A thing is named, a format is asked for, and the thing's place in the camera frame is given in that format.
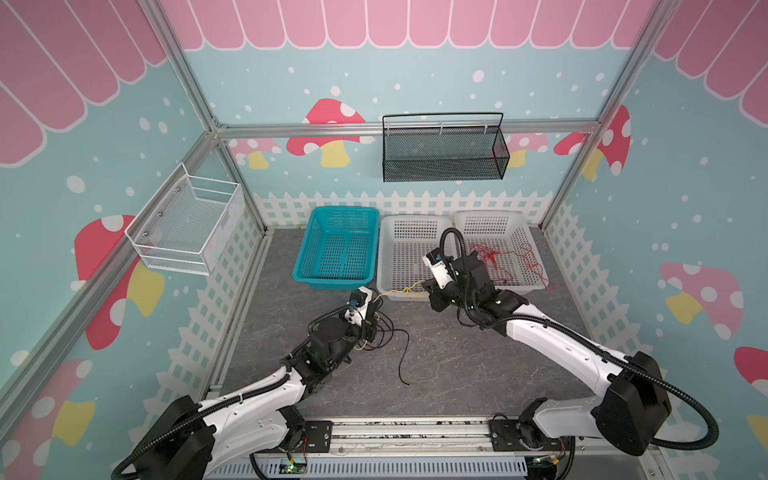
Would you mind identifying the black cable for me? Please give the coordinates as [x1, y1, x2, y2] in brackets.
[359, 293, 412, 387]

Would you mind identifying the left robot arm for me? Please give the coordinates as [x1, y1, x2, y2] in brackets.
[111, 297, 381, 479]

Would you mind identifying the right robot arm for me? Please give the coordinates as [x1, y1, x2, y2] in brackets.
[423, 227, 719, 456]

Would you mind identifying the middle white plastic basket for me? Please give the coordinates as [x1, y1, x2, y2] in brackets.
[375, 215, 453, 302]

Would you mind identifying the white plastic basket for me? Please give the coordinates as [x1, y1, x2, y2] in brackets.
[375, 215, 453, 302]
[454, 211, 555, 295]

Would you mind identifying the teal plastic basket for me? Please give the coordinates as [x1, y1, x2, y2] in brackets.
[293, 206, 381, 290]

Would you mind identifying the right white plastic basket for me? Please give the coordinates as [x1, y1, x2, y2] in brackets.
[454, 211, 555, 295]

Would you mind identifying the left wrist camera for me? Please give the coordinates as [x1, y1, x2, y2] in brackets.
[344, 286, 374, 327]

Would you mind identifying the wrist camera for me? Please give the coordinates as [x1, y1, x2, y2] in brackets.
[422, 248, 457, 290]
[344, 286, 374, 327]

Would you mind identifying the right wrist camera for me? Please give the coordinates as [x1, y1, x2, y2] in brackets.
[422, 248, 457, 290]

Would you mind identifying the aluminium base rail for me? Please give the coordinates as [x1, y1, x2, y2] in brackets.
[190, 414, 672, 479]

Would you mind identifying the black wire mesh wall basket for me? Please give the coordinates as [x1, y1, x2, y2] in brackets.
[381, 112, 510, 183]

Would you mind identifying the white wire mesh wall basket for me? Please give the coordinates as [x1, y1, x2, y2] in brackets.
[125, 164, 245, 276]

